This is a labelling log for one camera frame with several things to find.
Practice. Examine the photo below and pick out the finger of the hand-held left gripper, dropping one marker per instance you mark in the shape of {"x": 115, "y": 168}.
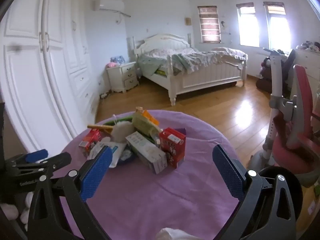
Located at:
{"x": 37, "y": 155}
{"x": 57, "y": 161}

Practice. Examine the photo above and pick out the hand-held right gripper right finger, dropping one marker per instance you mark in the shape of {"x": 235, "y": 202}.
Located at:
{"x": 227, "y": 172}

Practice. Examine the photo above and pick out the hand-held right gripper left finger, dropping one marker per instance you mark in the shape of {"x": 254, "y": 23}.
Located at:
{"x": 96, "y": 172}

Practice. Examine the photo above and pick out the green cardboard box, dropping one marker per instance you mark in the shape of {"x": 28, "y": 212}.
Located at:
{"x": 142, "y": 125}

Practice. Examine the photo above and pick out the white packet with blue print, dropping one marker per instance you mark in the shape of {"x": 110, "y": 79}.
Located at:
{"x": 113, "y": 152}

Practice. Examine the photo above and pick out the small red carton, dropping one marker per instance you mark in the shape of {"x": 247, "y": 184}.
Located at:
{"x": 91, "y": 137}

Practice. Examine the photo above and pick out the yellow paper tube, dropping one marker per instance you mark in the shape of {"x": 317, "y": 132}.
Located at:
{"x": 100, "y": 127}

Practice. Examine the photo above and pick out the long white cardboard box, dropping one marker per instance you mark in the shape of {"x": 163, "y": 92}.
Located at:
{"x": 147, "y": 155}

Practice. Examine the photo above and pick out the red drink carton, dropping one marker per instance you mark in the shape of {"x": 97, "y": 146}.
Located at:
{"x": 172, "y": 150}

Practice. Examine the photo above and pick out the green plastic wrapper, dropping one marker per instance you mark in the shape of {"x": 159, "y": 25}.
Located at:
{"x": 125, "y": 118}

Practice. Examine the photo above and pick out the white wardrobe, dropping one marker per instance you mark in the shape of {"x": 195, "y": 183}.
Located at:
{"x": 37, "y": 80}

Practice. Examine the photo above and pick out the orange plastic wrapper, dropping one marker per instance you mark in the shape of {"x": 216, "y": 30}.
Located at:
{"x": 150, "y": 116}

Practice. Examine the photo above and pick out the white plastic bag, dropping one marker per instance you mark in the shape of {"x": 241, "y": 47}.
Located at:
{"x": 175, "y": 235}

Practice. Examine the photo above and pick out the white wooden bed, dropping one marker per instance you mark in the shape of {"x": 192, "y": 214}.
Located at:
{"x": 207, "y": 77}

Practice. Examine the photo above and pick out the dark red armchair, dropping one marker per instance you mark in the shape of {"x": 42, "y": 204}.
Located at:
{"x": 265, "y": 82}

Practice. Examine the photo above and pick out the white nightstand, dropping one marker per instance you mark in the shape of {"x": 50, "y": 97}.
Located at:
{"x": 125, "y": 76}

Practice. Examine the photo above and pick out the pink plush toy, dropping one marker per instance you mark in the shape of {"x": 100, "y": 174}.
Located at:
{"x": 111, "y": 65}

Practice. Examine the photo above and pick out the blue clear bag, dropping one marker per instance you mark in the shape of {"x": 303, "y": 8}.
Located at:
{"x": 117, "y": 59}

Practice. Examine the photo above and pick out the floral quilt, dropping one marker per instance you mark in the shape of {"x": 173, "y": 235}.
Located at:
{"x": 195, "y": 55}

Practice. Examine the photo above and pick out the white dresser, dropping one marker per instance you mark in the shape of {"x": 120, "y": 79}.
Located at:
{"x": 307, "y": 62}

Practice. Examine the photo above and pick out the bright window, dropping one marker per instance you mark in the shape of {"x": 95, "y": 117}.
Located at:
{"x": 248, "y": 27}
{"x": 277, "y": 27}

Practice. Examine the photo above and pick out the window with striped blind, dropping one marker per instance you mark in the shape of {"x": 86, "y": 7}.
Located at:
{"x": 210, "y": 25}

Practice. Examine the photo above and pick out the white air conditioner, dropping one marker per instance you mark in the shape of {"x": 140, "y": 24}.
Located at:
{"x": 108, "y": 4}

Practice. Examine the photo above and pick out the small wall picture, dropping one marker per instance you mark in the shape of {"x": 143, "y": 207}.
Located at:
{"x": 188, "y": 21}

